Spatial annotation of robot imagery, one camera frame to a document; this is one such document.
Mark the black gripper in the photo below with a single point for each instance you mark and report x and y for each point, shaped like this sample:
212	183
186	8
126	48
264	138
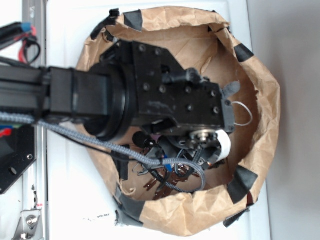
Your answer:
146	87

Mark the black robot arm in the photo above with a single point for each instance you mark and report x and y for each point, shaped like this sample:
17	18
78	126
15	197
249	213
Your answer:
59	95

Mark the white plastic board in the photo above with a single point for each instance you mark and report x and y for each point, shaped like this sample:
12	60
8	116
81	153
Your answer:
79	205

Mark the aluminium rail frame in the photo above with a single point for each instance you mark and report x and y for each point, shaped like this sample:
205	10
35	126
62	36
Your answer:
34	215

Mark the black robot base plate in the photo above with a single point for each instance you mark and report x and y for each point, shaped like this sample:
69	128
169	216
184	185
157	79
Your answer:
17	154

